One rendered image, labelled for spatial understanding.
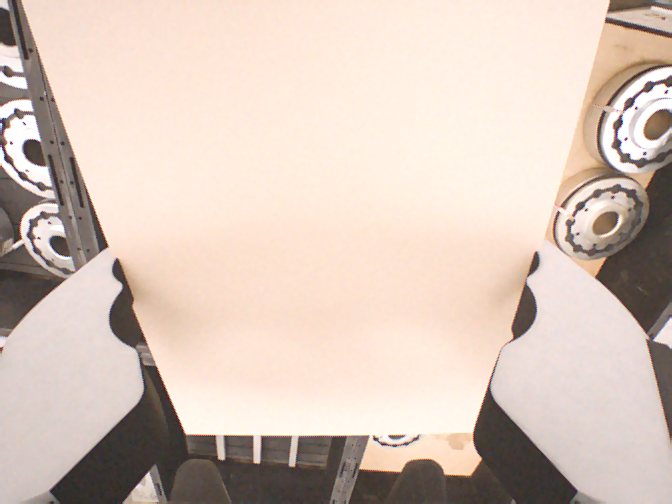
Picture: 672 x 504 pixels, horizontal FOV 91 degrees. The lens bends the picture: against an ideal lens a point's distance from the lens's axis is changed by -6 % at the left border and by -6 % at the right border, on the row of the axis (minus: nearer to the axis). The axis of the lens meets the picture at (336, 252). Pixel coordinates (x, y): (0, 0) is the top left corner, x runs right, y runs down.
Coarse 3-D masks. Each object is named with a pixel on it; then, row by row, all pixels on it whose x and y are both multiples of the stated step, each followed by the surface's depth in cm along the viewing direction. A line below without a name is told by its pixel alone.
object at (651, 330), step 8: (640, 0) 22; (648, 0) 22; (656, 0) 22; (664, 0) 22; (664, 304) 35; (664, 312) 35; (656, 320) 36; (664, 320) 36; (648, 328) 36; (656, 328) 36; (648, 336) 37; (656, 336) 37
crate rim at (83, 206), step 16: (48, 80) 24; (48, 96) 25; (64, 128) 26; (64, 144) 27; (64, 160) 27; (80, 176) 28; (80, 192) 30; (80, 208) 30; (80, 224) 30; (96, 224) 31; (96, 240) 31; (144, 352) 38
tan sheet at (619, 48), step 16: (608, 32) 31; (624, 32) 31; (640, 32) 31; (608, 48) 32; (624, 48) 32; (640, 48) 31; (656, 48) 31; (608, 64) 32; (624, 64) 32; (592, 80) 33; (608, 80) 33; (592, 96) 34; (576, 128) 35; (576, 144) 36; (576, 160) 37; (592, 160) 37; (640, 176) 38; (592, 272) 44
